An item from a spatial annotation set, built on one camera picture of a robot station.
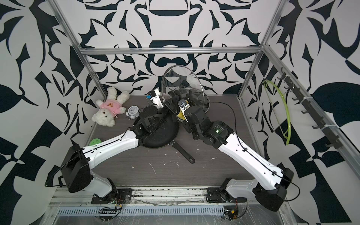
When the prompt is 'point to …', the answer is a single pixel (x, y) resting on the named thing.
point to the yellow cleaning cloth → (181, 115)
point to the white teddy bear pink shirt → (106, 116)
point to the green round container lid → (94, 141)
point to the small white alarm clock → (133, 111)
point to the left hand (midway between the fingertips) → (176, 94)
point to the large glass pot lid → (183, 80)
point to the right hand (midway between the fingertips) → (189, 112)
